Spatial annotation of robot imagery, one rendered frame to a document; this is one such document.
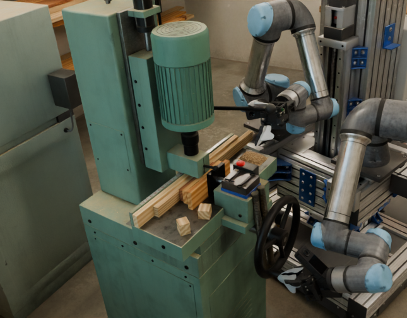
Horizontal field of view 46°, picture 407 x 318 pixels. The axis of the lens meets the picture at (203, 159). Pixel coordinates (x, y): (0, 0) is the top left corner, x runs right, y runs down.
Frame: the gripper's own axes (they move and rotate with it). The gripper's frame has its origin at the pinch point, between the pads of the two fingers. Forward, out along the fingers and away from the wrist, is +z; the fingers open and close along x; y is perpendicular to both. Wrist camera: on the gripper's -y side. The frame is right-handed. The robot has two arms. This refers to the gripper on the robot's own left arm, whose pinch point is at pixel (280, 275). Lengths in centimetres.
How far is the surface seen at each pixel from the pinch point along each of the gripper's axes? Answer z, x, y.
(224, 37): 236, 327, -78
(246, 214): 5.0, 4.3, -20.9
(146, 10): 6, 8, -92
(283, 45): 176, 331, -42
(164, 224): 23.0, -12.9, -30.5
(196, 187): 16.8, 1.4, -35.1
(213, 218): 13.2, -1.7, -24.4
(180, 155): 23, 7, -46
